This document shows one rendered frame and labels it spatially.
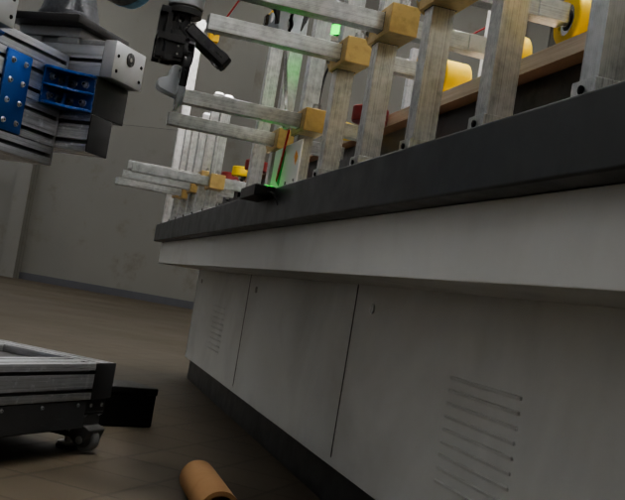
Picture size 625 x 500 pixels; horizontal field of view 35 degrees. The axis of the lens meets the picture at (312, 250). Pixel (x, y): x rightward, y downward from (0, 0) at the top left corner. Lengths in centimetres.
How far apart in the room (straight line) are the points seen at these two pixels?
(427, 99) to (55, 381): 123
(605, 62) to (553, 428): 57
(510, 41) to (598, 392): 45
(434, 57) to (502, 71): 26
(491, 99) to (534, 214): 19
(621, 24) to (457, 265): 39
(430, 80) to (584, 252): 56
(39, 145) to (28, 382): 55
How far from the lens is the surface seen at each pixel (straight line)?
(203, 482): 203
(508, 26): 124
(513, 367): 151
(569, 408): 135
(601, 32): 101
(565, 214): 102
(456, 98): 183
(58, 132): 242
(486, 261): 116
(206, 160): 364
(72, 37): 247
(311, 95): 218
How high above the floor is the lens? 47
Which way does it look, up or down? 3 degrees up
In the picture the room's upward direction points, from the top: 9 degrees clockwise
